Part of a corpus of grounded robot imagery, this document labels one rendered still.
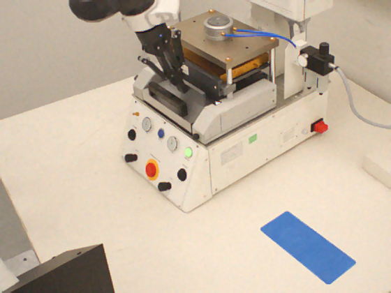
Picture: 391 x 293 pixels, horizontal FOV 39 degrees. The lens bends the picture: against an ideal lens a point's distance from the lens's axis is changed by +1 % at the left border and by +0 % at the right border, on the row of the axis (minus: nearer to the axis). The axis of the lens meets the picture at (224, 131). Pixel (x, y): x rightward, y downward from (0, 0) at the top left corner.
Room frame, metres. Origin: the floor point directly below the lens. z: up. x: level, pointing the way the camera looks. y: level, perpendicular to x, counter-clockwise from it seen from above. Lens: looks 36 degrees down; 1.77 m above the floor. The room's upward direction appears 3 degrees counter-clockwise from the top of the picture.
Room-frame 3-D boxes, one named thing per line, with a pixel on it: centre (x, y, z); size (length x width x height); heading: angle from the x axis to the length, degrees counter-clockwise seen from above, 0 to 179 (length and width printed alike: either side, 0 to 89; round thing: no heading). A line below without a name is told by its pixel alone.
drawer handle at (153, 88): (1.23, 0.15, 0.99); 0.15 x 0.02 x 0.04; 38
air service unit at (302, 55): (1.25, -0.24, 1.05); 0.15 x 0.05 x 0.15; 38
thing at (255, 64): (1.33, 0.00, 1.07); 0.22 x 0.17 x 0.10; 38
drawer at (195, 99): (1.31, 0.04, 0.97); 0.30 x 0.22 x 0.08; 128
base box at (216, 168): (1.32, -0.01, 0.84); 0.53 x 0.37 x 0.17; 128
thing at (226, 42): (1.34, -0.04, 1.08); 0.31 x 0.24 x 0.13; 38
